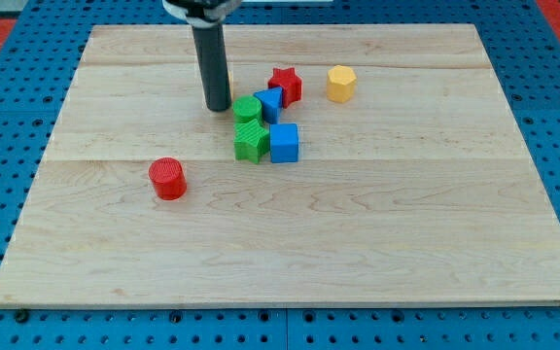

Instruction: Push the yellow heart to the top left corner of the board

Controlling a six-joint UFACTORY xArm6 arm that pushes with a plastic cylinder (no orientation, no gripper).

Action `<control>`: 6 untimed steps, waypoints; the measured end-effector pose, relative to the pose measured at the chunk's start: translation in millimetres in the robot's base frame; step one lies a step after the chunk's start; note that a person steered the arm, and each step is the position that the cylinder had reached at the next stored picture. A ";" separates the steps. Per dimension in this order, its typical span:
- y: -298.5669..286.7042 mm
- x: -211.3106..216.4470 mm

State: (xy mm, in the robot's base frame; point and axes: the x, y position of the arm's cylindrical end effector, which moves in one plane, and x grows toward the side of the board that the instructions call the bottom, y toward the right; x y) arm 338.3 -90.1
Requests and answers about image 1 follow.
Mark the white black robot end mount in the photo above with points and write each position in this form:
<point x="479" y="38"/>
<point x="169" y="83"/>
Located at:
<point x="201" y="11"/>

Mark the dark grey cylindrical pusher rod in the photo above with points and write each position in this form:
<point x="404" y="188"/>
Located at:
<point x="212" y="63"/>

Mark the yellow heart block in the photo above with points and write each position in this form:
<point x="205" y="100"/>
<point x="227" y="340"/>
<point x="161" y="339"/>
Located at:
<point x="230" y="86"/>

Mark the wooden board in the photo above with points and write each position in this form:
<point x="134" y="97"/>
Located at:
<point x="417" y="192"/>

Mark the green cylinder block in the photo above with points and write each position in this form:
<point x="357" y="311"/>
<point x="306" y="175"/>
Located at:
<point x="247" y="108"/>

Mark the blue triangle block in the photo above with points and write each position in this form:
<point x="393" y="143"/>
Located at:
<point x="272" y="104"/>

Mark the red star block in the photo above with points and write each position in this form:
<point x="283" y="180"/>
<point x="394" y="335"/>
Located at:
<point x="290" y="83"/>

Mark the green star block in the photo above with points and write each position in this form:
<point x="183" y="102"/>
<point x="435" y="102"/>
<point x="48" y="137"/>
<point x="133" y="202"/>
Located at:
<point x="251" y="141"/>

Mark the blue cube block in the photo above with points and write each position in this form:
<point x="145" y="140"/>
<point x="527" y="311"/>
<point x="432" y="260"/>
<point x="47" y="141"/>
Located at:
<point x="284" y="142"/>

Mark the yellow hexagon block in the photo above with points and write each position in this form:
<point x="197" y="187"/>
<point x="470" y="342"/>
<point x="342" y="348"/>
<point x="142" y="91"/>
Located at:
<point x="341" y="83"/>

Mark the red cylinder block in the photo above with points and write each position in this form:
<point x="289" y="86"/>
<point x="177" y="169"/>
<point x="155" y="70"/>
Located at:
<point x="168" y="178"/>

